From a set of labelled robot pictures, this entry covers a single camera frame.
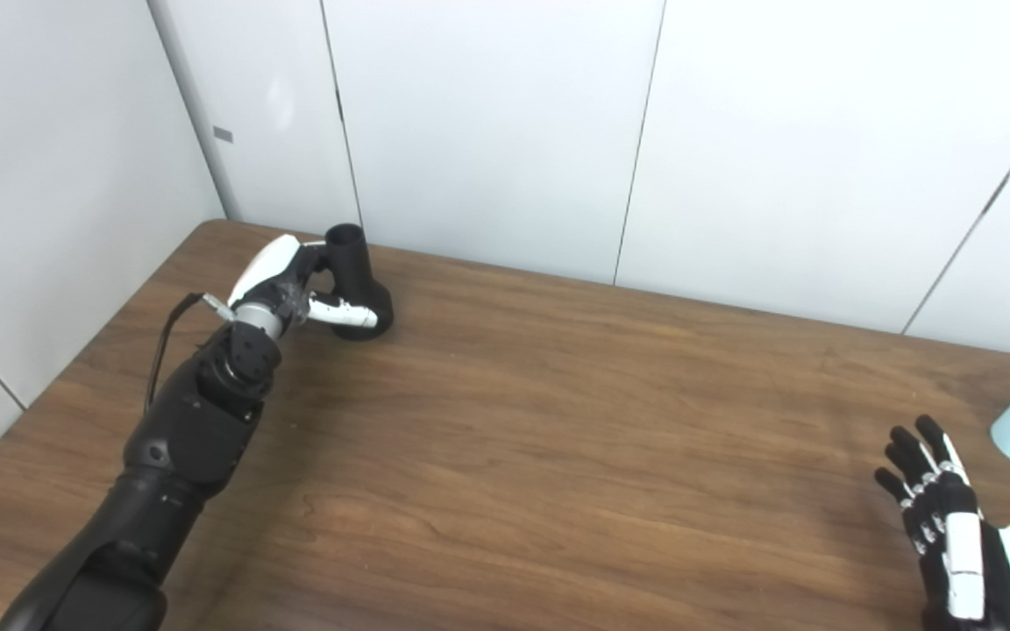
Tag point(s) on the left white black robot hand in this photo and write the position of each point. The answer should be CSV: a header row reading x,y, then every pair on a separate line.
x,y
268,267

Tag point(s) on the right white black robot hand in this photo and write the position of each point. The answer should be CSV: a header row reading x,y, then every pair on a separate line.
x,y
965,561

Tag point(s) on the black flared nozzle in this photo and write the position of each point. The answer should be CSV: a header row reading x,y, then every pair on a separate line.
x,y
352,263

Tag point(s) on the small grey wall sticker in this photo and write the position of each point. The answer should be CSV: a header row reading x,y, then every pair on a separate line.
x,y
223,135

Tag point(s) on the grey wall corner trim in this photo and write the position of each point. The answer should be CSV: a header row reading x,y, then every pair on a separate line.
x,y
203,131

